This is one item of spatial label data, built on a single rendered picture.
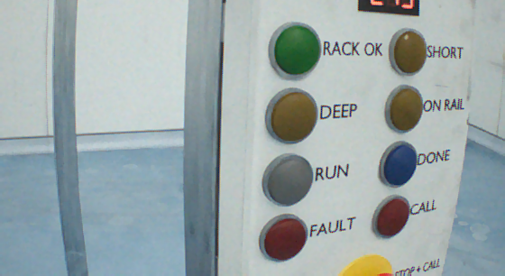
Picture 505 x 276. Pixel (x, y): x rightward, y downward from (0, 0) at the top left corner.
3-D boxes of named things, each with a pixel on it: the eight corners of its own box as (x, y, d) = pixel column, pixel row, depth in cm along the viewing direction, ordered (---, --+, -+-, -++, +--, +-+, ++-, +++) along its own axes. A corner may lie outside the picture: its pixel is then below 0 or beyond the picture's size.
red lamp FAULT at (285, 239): (307, 258, 35) (311, 216, 34) (265, 266, 34) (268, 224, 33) (300, 253, 36) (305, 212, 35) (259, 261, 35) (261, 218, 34)
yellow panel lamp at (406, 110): (423, 131, 36) (427, 88, 36) (391, 134, 35) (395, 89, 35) (416, 128, 37) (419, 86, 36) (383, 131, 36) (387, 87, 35)
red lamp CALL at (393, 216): (408, 234, 38) (415, 197, 38) (377, 243, 37) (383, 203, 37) (401, 230, 39) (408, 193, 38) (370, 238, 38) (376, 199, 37)
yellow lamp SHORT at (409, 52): (428, 75, 36) (430, 32, 35) (396, 75, 34) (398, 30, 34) (420, 72, 36) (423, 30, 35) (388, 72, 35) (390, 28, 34)
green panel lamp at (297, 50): (322, 76, 32) (324, 25, 31) (275, 78, 31) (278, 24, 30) (315, 73, 33) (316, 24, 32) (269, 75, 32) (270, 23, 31)
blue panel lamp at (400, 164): (417, 184, 37) (422, 143, 37) (384, 190, 36) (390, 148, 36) (409, 180, 38) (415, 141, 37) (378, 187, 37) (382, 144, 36)
